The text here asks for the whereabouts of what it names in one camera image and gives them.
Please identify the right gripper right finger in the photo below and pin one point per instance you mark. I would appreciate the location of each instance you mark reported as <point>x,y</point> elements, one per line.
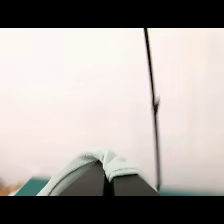
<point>133,186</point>

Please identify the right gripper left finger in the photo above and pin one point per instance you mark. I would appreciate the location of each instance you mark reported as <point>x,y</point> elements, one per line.
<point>87,181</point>

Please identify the pale green garment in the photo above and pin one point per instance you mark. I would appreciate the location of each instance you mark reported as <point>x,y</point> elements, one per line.
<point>115,163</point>

